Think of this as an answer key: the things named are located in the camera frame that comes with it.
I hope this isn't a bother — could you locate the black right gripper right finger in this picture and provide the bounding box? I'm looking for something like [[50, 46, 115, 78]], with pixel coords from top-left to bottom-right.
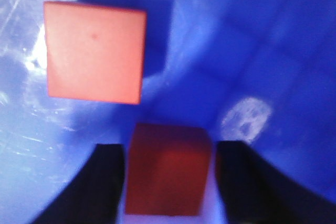
[[216, 141, 335, 223]]

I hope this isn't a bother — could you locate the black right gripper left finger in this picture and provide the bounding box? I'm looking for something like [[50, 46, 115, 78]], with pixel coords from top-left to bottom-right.
[[33, 144, 124, 223]]

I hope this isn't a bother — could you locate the dark red cube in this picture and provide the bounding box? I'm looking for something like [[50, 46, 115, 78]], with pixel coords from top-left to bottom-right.
[[125, 123, 212, 216]]

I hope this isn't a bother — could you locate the bright red cube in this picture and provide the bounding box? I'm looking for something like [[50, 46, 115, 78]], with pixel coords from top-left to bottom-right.
[[43, 1, 147, 104]]

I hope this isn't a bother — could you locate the blue bin interior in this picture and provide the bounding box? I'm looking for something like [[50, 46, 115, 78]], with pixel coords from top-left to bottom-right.
[[1, 0, 335, 223]]

